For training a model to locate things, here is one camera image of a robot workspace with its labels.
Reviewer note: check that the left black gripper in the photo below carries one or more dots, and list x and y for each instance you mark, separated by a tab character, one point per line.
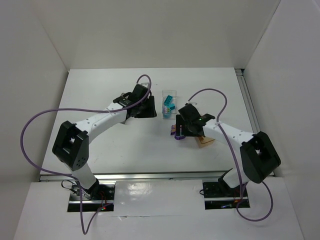
148	109

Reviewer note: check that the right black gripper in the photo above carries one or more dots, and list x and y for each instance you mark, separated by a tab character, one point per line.
182	125

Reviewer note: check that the teal rectangular lego brick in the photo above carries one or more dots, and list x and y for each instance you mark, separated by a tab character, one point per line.
168	100

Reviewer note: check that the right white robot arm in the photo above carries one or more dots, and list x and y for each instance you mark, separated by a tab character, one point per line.
230	136

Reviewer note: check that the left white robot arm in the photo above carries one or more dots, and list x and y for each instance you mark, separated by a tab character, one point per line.
71	145

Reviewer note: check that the purple butterfly lego piece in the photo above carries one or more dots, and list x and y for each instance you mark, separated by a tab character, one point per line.
173	130

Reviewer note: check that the purple flower lego piece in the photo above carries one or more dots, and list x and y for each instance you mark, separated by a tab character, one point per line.
179	137

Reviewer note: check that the clear plastic container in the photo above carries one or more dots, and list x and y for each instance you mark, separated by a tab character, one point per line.
173	93

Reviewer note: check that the amber plastic container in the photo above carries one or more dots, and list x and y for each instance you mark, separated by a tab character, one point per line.
203	141

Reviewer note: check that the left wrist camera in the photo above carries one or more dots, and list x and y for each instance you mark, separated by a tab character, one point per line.
145	84

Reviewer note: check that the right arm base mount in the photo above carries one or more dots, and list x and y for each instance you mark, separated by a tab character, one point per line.
218	197

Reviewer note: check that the aluminium side rail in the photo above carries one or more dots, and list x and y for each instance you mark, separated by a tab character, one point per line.
252	117

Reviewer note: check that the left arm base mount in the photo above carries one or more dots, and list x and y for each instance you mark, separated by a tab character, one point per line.
103	198

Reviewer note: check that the aluminium front rail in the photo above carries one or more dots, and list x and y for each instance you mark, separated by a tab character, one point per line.
159	175

